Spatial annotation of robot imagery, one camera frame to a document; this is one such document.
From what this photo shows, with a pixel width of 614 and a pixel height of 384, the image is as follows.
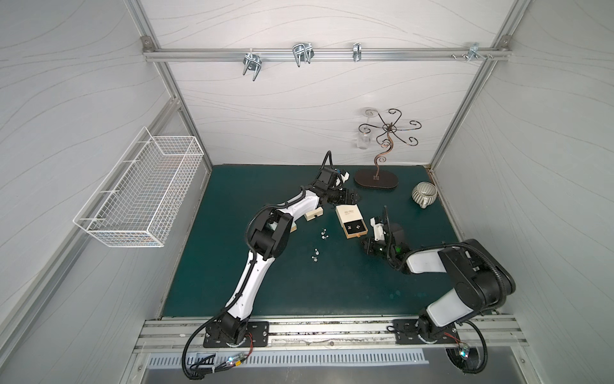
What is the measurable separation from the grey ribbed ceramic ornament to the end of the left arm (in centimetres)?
29

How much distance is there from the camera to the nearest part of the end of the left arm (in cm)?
85

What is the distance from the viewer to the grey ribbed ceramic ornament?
1030 millimetres
